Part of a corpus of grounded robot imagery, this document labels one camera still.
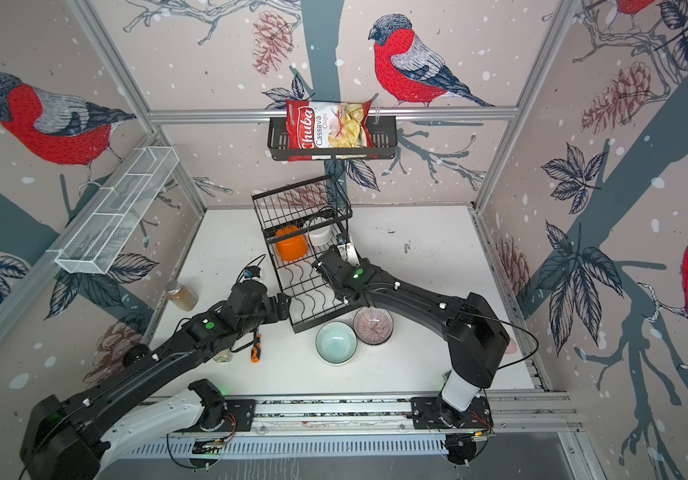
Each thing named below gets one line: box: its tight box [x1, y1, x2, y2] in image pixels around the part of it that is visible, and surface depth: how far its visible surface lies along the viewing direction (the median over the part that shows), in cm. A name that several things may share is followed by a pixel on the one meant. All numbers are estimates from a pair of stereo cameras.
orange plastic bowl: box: [275, 225, 309, 262], surface depth 104 cm
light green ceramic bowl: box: [315, 321, 359, 367], surface depth 83 cm
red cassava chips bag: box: [286, 99, 378, 162], surface depth 89 cm
